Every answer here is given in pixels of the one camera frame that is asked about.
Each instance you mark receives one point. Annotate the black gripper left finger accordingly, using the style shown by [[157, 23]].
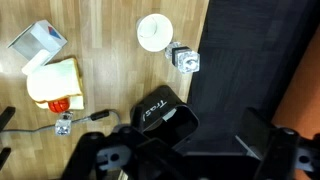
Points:
[[140, 157]]

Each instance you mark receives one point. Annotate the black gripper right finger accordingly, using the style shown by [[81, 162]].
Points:
[[274, 153]]

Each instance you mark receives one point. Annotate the black trash bin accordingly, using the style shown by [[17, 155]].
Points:
[[166, 117]]

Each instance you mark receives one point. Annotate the small clear salt shaker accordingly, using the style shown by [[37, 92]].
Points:
[[63, 124]]

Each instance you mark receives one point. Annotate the red toy tomato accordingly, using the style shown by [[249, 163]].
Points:
[[59, 106]]

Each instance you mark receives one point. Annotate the toy bread slices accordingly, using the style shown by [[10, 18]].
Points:
[[55, 81]]

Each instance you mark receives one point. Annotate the clear acrylic pepper grinder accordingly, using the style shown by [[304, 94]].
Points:
[[183, 58]]

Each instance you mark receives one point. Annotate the white paper cup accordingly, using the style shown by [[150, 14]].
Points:
[[154, 32]]

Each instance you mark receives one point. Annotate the small white carton box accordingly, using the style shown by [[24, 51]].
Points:
[[40, 35]]

